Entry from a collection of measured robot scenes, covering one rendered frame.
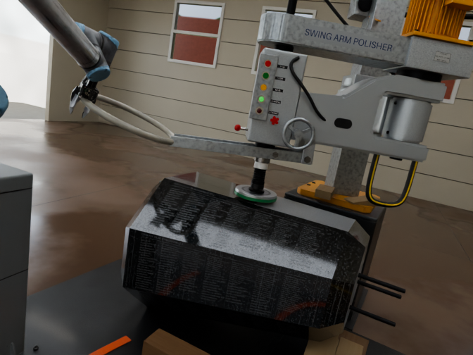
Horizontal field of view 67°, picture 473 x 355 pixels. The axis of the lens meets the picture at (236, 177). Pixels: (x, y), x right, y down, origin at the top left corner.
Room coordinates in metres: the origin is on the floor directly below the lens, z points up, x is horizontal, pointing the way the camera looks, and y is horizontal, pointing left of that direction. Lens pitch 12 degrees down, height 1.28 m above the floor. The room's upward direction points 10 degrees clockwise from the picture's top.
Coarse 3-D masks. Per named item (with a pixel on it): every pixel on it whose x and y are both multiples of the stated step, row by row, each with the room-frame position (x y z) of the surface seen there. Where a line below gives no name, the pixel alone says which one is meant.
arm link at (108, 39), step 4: (100, 32) 1.55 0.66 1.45; (104, 32) 1.54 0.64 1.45; (104, 36) 1.54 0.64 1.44; (108, 36) 1.54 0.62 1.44; (104, 40) 1.52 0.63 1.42; (108, 40) 1.54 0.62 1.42; (112, 40) 1.55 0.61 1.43; (116, 40) 1.56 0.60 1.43; (104, 44) 1.52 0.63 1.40; (108, 44) 1.54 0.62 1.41; (112, 44) 1.55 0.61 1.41; (116, 44) 1.57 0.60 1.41; (104, 48) 1.52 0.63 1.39; (108, 48) 1.54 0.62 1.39; (112, 48) 1.56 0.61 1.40; (116, 48) 1.58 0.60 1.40; (104, 52) 1.53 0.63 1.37; (108, 52) 1.55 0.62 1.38; (112, 52) 1.56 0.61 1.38; (104, 56) 1.55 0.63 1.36; (108, 56) 1.56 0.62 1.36; (112, 56) 1.57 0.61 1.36; (108, 60) 1.56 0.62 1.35; (112, 60) 1.59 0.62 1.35; (108, 64) 1.57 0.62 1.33
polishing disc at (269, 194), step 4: (236, 188) 1.74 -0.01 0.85; (240, 188) 1.75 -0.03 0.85; (244, 188) 1.77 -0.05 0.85; (264, 188) 1.84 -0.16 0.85; (240, 192) 1.69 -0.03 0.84; (244, 192) 1.68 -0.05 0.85; (248, 192) 1.70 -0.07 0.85; (252, 192) 1.71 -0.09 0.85; (268, 192) 1.77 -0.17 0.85; (272, 192) 1.78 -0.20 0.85; (248, 196) 1.66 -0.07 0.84; (252, 196) 1.66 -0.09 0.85; (256, 196) 1.66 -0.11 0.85; (260, 196) 1.67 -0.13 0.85; (264, 196) 1.68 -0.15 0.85; (268, 196) 1.70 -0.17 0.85; (272, 196) 1.71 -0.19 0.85; (276, 196) 1.73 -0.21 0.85
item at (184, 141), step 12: (180, 144) 1.68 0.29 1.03; (192, 144) 1.68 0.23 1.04; (204, 144) 1.68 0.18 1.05; (216, 144) 1.69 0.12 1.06; (228, 144) 1.69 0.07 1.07; (240, 144) 1.70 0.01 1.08; (252, 144) 1.81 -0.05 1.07; (252, 156) 1.70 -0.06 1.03; (264, 156) 1.70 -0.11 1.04; (276, 156) 1.69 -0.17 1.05; (288, 156) 1.71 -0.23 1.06; (300, 156) 1.71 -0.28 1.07
